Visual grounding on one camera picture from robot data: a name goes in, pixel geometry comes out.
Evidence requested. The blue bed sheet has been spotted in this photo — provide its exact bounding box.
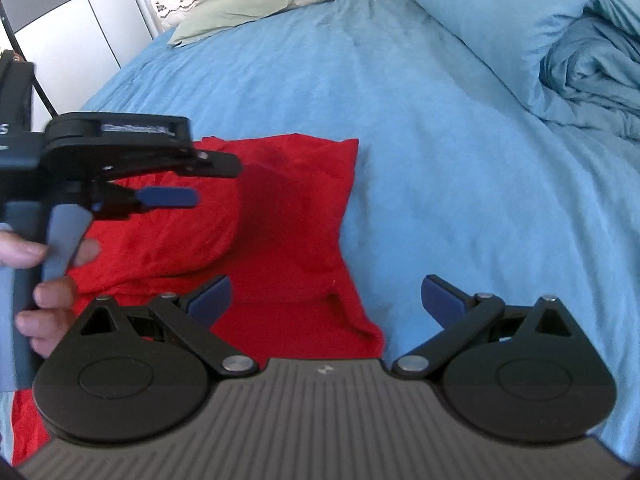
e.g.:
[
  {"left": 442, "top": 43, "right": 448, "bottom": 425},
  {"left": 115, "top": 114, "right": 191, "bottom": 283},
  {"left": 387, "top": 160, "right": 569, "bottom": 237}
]
[{"left": 0, "top": 0, "right": 640, "bottom": 461}]

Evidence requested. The green pillow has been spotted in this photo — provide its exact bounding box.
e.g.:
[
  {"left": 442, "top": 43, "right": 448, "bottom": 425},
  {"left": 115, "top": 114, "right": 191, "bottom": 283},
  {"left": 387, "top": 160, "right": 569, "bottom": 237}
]
[{"left": 167, "top": 0, "right": 347, "bottom": 49}]

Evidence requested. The red garment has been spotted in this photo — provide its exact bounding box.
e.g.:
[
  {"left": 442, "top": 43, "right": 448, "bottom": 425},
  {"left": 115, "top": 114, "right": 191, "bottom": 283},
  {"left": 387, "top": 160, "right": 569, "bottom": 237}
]
[{"left": 10, "top": 132, "right": 386, "bottom": 467}]

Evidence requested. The blue duvet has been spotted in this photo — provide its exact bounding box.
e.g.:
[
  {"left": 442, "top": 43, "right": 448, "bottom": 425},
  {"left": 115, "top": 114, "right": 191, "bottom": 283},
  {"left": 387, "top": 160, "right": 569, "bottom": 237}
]
[{"left": 369, "top": 0, "right": 640, "bottom": 142}]

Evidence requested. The grey and white wardrobe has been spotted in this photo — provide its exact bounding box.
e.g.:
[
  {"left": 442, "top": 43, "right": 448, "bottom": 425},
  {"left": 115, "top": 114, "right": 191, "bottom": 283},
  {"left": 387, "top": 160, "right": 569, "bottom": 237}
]
[{"left": 0, "top": 0, "right": 157, "bottom": 113}]

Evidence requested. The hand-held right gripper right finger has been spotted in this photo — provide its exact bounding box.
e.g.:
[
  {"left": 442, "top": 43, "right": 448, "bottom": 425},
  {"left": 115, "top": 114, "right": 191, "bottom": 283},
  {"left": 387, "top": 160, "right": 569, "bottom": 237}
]
[{"left": 391, "top": 274, "right": 578, "bottom": 376}]

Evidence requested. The black cable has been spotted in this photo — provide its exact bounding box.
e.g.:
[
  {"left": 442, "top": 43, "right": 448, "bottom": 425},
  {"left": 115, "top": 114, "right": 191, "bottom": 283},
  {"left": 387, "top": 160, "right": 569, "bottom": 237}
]
[{"left": 0, "top": 0, "right": 59, "bottom": 117}]

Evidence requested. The person's left hand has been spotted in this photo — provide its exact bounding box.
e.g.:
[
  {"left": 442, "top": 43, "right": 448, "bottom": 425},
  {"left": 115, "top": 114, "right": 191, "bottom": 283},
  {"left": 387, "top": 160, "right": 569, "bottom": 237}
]
[{"left": 0, "top": 229, "right": 102, "bottom": 359}]

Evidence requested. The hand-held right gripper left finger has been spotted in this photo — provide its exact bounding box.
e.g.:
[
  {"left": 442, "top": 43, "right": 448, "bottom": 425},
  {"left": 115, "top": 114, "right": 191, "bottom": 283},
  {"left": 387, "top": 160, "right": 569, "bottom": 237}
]
[{"left": 75, "top": 274, "right": 259, "bottom": 376}]

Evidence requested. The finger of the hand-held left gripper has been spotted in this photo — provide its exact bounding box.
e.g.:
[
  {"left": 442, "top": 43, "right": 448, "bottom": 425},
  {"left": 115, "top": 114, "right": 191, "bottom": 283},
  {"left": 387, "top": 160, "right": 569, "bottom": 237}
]
[
  {"left": 91, "top": 182, "right": 202, "bottom": 222},
  {"left": 100, "top": 151, "right": 244, "bottom": 179}
]

